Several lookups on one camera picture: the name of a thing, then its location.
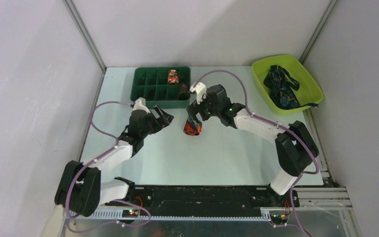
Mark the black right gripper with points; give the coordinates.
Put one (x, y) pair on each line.
(207, 98)

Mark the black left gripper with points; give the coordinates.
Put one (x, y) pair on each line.
(164, 119)

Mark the orange navy striped tie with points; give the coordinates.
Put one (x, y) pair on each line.
(192, 128)

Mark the green compartment organizer tray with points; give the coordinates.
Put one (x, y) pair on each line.
(151, 84)

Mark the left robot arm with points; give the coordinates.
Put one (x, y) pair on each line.
(81, 189)

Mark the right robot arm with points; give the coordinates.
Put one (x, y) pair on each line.
(295, 147)

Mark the brown patterned rolled tie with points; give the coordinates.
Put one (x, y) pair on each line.
(183, 92)

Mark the navy floral gold tie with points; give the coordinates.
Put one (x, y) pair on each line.
(282, 87)

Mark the lime green plastic bin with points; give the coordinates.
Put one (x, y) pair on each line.
(308, 93)

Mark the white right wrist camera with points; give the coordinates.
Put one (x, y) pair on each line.
(199, 89)

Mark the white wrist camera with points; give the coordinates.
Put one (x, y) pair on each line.
(199, 89)
(140, 104)

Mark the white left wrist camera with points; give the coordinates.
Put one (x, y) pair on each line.
(140, 104)

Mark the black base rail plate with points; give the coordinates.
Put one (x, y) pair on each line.
(208, 201)

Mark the left corner aluminium post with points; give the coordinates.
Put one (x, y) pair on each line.
(81, 26)

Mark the corner aluminium post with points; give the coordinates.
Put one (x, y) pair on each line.
(318, 30)
(81, 26)

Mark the right corner aluminium post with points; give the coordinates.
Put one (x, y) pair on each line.
(318, 30)

